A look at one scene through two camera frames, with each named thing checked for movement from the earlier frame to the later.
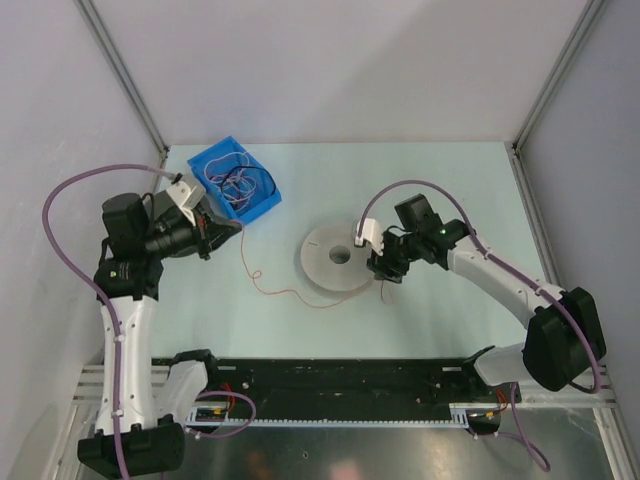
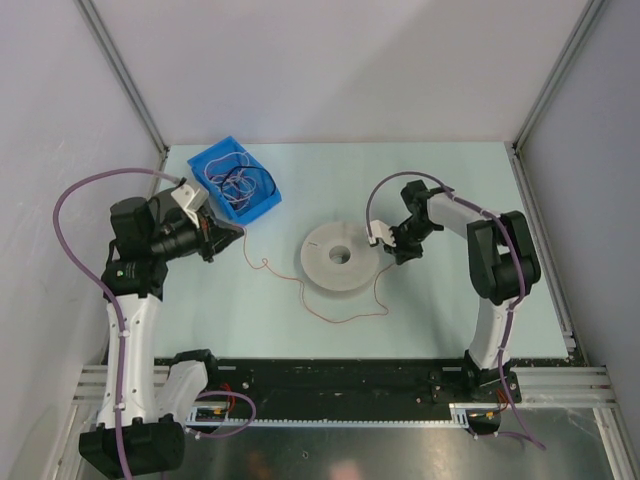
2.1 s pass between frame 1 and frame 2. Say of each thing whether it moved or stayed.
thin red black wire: moved
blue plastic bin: stayed
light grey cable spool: stayed
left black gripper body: stayed
